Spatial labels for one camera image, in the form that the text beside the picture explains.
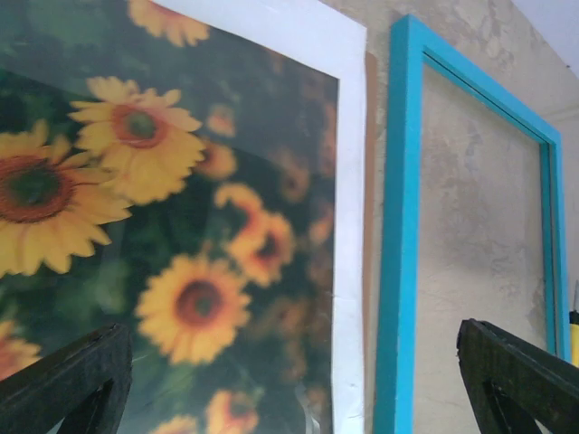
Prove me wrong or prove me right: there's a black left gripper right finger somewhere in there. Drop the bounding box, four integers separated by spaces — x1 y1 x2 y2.
457 319 578 434

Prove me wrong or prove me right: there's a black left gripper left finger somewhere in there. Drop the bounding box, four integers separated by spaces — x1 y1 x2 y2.
1 324 132 433

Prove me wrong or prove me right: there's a yellow screwdriver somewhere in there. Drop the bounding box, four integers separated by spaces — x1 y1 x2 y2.
569 280 579 367

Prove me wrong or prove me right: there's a teal picture frame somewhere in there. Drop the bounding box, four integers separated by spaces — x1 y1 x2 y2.
373 14 571 433

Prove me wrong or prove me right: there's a sunflower photo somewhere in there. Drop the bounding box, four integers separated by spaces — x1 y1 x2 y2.
1 1 338 433

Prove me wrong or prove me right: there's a white mat board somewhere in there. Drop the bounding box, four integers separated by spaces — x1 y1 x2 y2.
162 1 366 433

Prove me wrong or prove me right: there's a brown fibreboard backing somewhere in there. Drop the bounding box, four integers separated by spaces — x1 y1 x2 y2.
363 52 379 433

